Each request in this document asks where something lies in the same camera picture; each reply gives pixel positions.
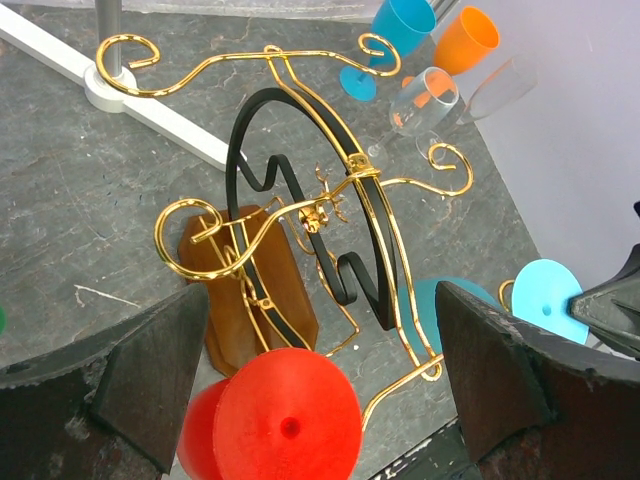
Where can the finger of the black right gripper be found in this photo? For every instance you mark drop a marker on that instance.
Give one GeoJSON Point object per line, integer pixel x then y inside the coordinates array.
{"type": "Point", "coordinates": [611, 309]}

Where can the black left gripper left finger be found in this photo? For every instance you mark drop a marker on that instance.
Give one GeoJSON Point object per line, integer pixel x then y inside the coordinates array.
{"type": "Point", "coordinates": [109, 406]}

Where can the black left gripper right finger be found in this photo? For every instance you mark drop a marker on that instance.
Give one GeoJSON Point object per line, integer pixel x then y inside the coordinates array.
{"type": "Point", "coordinates": [531, 404]}

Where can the blue wine glass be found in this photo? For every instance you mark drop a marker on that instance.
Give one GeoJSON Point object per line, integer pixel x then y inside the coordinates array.
{"type": "Point", "coordinates": [405, 24]}
{"type": "Point", "coordinates": [540, 297]}

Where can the red plastic wine glass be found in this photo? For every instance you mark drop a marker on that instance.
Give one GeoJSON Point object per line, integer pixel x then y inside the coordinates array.
{"type": "Point", "coordinates": [289, 413]}

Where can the orange plastic wine glass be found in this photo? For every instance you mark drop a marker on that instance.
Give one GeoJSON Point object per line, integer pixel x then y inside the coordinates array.
{"type": "Point", "coordinates": [470, 37]}

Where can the white clothes rack stand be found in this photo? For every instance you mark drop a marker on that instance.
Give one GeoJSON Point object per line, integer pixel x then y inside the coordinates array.
{"type": "Point", "coordinates": [82, 70]}

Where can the green plastic hanger piece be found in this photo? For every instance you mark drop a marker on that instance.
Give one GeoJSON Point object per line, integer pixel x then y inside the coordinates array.
{"type": "Point", "coordinates": [2, 320]}

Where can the gold wire glass rack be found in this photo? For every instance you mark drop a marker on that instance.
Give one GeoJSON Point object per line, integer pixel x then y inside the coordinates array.
{"type": "Point", "coordinates": [392, 294]}

